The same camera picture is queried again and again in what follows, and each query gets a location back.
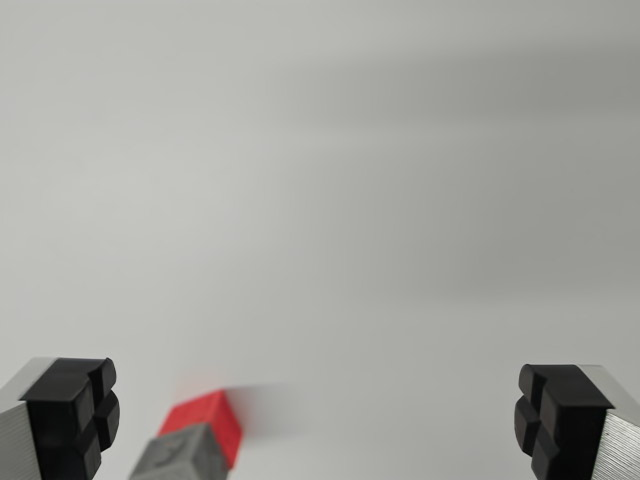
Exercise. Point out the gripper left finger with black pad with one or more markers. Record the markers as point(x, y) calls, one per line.
point(55, 425)

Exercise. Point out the grey embossed toy cube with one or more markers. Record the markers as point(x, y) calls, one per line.
point(175, 455)

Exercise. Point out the red toy cube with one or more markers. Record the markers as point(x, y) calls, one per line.
point(210, 410)

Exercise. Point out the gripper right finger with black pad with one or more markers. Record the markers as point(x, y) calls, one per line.
point(575, 430)

